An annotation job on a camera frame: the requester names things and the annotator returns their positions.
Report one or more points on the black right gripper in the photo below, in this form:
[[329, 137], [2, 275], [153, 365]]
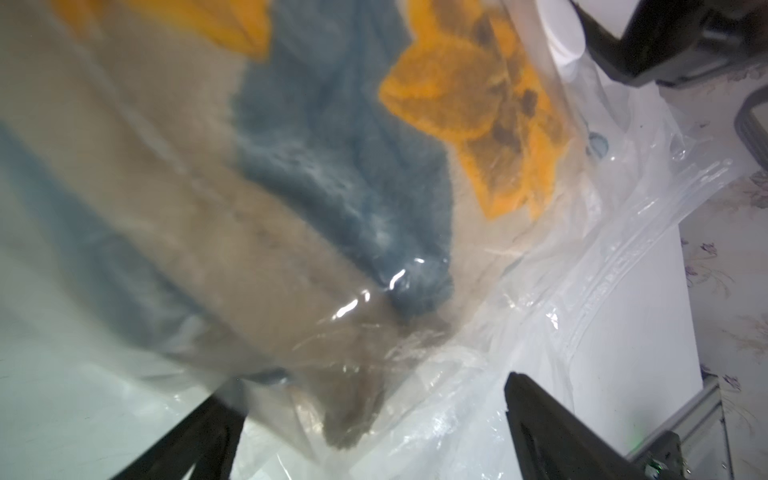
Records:
[[679, 43]]

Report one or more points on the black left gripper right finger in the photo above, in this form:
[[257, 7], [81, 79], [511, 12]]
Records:
[[551, 443]]

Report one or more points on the beige floral fleece blanket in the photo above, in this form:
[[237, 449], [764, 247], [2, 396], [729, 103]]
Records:
[[318, 191]]

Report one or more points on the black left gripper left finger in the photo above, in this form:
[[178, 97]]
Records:
[[202, 446]]

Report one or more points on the clear plastic vacuum bag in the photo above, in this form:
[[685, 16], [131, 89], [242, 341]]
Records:
[[76, 404]]

